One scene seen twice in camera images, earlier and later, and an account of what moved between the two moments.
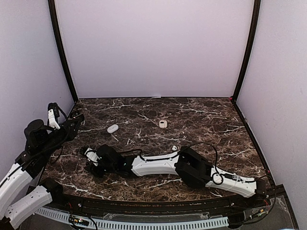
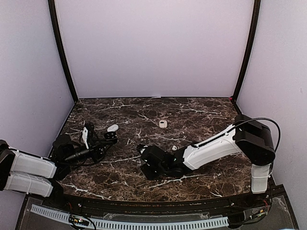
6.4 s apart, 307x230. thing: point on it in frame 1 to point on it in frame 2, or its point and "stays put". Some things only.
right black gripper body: x=111 y=167 to x=151 y=175
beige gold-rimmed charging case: x=163 y=123 stays put
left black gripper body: x=48 y=147 to x=73 y=158
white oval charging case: x=112 y=128 stays put
